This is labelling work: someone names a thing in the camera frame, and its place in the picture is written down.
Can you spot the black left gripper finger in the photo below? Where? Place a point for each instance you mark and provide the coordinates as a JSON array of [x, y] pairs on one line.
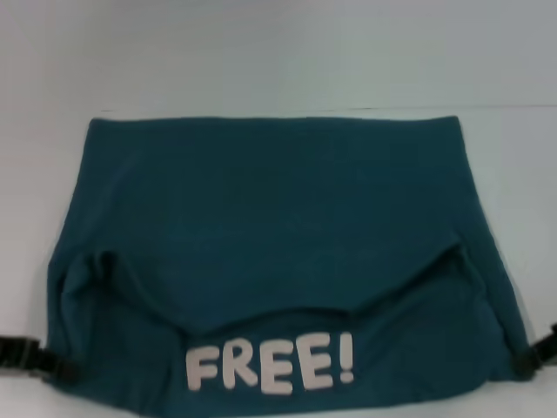
[[35, 357]]

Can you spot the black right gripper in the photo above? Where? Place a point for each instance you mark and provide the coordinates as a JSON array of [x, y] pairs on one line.
[[547, 341]]

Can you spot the blue t-shirt with white print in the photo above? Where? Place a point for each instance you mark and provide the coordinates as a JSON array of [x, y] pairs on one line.
[[278, 209]]

